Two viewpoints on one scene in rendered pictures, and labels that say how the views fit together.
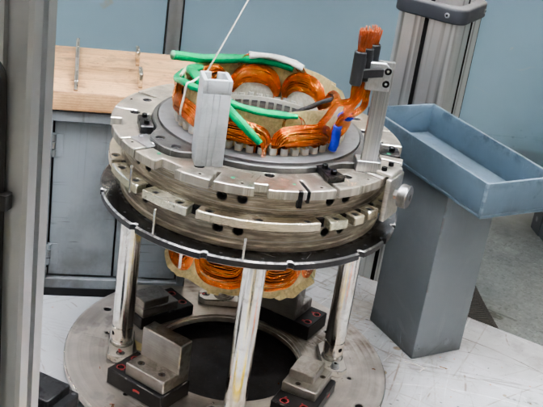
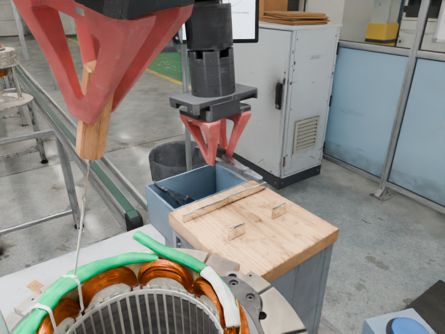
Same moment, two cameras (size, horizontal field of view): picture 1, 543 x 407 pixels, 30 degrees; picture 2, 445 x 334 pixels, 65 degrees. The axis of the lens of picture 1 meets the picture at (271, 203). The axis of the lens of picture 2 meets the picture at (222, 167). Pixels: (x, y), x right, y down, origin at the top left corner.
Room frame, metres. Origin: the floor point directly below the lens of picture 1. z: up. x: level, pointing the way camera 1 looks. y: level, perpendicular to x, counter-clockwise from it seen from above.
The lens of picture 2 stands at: (1.02, -0.19, 1.39)
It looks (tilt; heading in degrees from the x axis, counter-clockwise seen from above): 26 degrees down; 65
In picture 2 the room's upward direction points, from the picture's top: straight up
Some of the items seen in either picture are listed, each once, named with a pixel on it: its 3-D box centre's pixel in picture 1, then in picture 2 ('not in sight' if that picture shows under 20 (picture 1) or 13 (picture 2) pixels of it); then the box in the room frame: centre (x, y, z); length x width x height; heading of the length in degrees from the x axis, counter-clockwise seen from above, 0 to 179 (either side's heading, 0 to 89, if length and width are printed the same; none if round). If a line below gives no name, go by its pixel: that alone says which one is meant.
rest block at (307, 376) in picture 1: (307, 376); not in sight; (0.98, -0.07, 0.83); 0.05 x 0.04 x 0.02; 160
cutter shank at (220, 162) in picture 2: not in sight; (229, 165); (1.21, 0.19, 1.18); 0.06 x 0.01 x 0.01; 114
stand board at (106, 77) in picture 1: (124, 81); (250, 226); (1.26, 0.21, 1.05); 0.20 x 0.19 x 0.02; 103
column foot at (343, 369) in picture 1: (331, 358); not in sight; (1.06, -0.10, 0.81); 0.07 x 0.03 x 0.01; 8
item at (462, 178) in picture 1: (435, 241); not in sight; (1.19, -0.22, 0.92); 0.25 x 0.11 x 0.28; 32
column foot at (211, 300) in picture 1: (223, 298); not in sight; (1.17, 0.04, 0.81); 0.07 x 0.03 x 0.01; 98
